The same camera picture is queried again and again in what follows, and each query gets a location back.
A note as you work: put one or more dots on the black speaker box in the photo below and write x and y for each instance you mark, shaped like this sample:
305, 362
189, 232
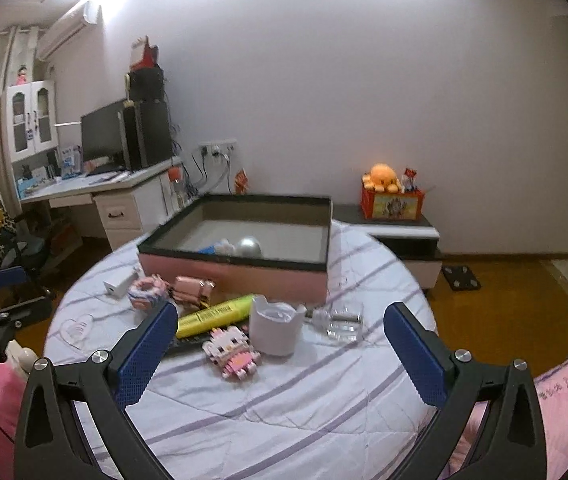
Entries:
146, 84

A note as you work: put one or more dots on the pink black storage box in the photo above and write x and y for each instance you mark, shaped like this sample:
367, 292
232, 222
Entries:
293, 232

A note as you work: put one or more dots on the white charger block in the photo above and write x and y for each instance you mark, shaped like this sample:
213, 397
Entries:
119, 281

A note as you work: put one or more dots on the white wall power strip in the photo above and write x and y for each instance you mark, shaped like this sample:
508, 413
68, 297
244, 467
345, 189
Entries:
216, 148

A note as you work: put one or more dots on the black computer tower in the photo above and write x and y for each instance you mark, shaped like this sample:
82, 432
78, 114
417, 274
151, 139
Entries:
146, 139

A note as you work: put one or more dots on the white cat-ear cup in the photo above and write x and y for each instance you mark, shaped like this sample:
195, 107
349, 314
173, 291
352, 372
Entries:
274, 326

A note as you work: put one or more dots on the orange octopus plush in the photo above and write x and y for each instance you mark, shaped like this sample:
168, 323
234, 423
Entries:
381, 179

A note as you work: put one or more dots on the black floor scale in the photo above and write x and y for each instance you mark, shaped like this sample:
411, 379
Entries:
460, 278

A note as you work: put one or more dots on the pink doll figurine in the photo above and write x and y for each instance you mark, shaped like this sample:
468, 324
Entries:
22, 75

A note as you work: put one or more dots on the yellow highlighter marker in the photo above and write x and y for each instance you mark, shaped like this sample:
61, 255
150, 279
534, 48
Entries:
226, 313

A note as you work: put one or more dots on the red white calendar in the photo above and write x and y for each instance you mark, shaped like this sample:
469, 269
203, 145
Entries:
143, 54

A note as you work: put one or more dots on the pink bedding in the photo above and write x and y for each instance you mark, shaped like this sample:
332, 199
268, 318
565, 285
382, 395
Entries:
564, 409

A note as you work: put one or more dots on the pink kitty block figure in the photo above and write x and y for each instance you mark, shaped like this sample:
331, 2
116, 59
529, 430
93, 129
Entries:
230, 350

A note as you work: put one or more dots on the white silver ball toy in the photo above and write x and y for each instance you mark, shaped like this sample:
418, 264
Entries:
246, 247

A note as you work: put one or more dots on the red cartoon storage crate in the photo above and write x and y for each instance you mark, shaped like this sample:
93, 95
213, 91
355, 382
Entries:
391, 206

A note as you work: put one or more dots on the white glass-door cabinet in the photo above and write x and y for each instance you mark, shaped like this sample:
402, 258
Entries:
30, 119

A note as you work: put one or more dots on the orange-lid water bottle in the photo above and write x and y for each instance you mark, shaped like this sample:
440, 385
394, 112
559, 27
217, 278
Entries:
177, 185

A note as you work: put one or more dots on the clear glass bottle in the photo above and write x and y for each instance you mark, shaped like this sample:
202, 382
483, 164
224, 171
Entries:
342, 322

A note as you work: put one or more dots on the black computer monitor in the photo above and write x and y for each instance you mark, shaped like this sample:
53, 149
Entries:
101, 136

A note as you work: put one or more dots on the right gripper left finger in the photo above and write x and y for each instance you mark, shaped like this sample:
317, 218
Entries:
50, 440

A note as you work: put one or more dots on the black remote control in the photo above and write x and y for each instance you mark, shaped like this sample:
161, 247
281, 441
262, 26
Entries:
190, 343

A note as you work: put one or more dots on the pink block donut toy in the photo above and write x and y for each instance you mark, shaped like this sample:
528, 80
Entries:
148, 292

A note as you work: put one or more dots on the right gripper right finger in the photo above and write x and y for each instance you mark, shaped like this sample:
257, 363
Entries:
510, 442

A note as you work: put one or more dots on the orange snack bag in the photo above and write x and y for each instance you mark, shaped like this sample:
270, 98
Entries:
241, 182

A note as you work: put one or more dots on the blue rectangular small box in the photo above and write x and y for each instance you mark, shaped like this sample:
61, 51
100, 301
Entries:
209, 250

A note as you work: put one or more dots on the white computer desk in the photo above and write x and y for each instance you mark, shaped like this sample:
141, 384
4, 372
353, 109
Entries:
129, 204

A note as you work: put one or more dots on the striped white tablecloth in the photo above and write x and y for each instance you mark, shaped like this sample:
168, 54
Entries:
332, 410

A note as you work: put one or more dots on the black white tv cabinet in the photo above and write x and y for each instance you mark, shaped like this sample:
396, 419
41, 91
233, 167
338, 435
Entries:
414, 242

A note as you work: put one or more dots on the white air conditioner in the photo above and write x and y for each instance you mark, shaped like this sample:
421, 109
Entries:
83, 15

